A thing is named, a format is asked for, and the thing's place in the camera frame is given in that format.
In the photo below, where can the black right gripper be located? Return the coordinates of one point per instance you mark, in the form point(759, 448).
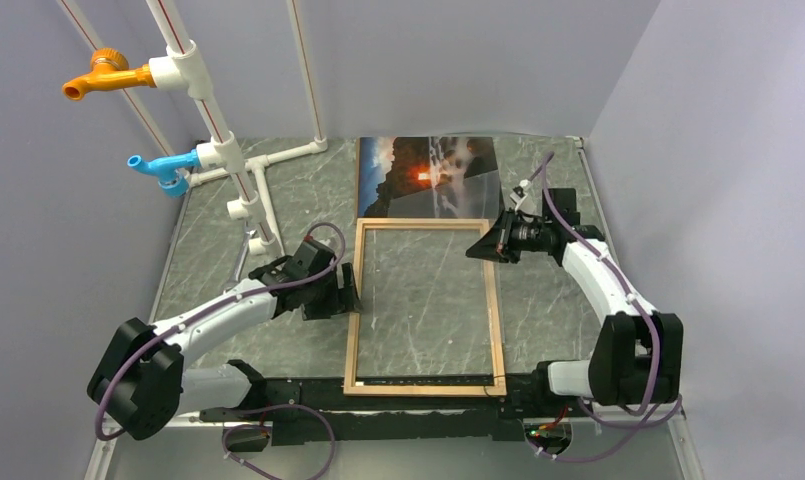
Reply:
point(497, 244)

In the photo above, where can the silver metal wrench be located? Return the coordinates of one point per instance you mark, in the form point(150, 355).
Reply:
point(235, 274)

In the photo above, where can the white PVC pipe stand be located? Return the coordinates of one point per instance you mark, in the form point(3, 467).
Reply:
point(183, 68)

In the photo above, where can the light wooden picture frame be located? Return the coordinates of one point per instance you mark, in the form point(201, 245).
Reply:
point(351, 386)

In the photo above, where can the blue plastic faucet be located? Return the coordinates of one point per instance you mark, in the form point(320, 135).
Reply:
point(166, 171)

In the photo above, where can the clear acrylic glass sheet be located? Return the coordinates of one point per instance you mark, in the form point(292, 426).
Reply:
point(449, 197)

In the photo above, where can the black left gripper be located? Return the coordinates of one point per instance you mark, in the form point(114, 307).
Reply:
point(341, 299)

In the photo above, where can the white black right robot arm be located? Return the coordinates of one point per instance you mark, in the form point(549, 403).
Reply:
point(636, 360)

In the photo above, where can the sunset landscape photo print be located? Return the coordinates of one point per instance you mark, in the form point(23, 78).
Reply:
point(383, 161)

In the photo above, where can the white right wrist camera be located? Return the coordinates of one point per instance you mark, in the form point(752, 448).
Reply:
point(521, 198)

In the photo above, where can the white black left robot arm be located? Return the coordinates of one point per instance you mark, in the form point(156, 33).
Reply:
point(147, 375)

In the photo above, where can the orange plastic faucet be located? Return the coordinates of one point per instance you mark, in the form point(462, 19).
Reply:
point(109, 71)

